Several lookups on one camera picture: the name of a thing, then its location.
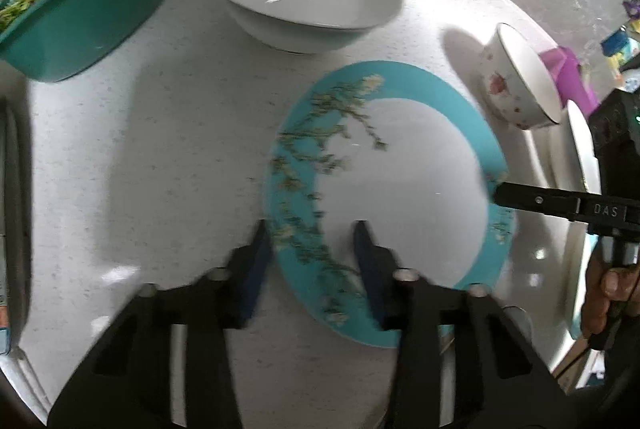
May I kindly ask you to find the purple plastic bowl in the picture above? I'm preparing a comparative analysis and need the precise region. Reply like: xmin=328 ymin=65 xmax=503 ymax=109
xmin=539 ymin=46 xmax=598 ymax=114

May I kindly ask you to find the white plate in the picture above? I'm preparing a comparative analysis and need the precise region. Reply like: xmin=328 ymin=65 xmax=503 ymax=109
xmin=565 ymin=100 xmax=602 ymax=196

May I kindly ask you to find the teal floral plate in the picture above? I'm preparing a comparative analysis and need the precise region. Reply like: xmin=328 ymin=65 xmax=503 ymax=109
xmin=262 ymin=60 xmax=516 ymax=349

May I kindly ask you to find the small floral bowl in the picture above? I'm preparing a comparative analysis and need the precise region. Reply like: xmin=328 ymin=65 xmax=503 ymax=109
xmin=475 ymin=23 xmax=563 ymax=130

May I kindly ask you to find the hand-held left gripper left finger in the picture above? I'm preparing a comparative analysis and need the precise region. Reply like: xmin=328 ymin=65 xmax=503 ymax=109
xmin=47 ymin=219 xmax=275 ymax=429

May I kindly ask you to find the person's right hand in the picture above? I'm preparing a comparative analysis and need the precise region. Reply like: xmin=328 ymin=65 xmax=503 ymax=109
xmin=582 ymin=254 xmax=638 ymax=336

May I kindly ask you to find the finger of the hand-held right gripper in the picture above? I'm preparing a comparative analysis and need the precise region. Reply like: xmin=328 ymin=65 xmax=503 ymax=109
xmin=492 ymin=181 xmax=633 ymax=237

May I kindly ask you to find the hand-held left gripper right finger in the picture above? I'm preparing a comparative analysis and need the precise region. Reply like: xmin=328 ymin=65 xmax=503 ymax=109
xmin=352 ymin=220 xmax=591 ymax=429

